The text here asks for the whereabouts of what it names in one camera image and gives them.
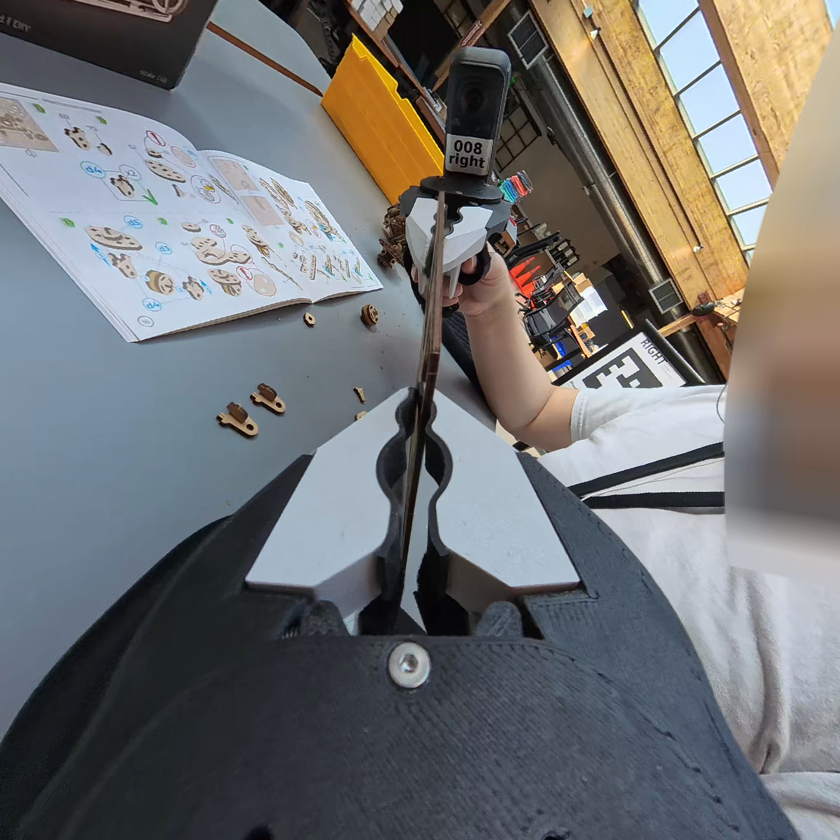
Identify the black model kit box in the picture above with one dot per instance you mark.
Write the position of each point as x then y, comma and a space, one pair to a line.
131, 46

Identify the plywood parts sheet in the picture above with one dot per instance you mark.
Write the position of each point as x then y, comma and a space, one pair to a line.
426, 341

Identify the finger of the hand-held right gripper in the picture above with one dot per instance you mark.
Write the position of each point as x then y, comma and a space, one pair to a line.
421, 236
463, 249

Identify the partly built wooden model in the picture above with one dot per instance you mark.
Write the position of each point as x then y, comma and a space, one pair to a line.
392, 229

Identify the open instruction booklet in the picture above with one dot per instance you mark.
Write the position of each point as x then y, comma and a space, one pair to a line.
85, 289

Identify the yellow plastic bin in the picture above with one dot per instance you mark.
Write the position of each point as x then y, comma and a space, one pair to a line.
374, 124

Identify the metal ventilation duct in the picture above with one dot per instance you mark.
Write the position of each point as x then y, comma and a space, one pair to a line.
600, 184

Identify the person's right hand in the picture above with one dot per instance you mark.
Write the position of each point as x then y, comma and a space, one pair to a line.
489, 295

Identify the wooden lug piece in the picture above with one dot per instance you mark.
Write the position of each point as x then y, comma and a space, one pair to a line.
237, 421
268, 397

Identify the wall air vent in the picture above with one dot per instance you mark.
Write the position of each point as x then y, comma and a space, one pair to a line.
664, 295
528, 39

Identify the person's white shirt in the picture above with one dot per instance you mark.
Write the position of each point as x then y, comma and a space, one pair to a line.
656, 426

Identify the framed marker code sign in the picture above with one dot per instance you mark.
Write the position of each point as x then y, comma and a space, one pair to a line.
623, 374

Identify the stack of small white boxes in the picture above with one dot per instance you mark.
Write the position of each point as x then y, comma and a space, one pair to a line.
377, 12

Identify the small wooden wheel piece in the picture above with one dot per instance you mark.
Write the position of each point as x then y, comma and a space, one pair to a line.
369, 315

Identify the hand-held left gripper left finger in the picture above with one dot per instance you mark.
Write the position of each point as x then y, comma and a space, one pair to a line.
321, 525

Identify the multicoloured stacked trays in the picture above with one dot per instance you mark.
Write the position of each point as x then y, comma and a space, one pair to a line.
515, 185

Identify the person's right forearm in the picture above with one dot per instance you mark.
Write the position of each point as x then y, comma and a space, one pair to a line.
518, 374

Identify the grey desk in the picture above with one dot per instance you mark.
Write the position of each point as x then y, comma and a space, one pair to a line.
131, 492

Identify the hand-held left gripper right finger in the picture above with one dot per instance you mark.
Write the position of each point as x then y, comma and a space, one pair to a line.
505, 525

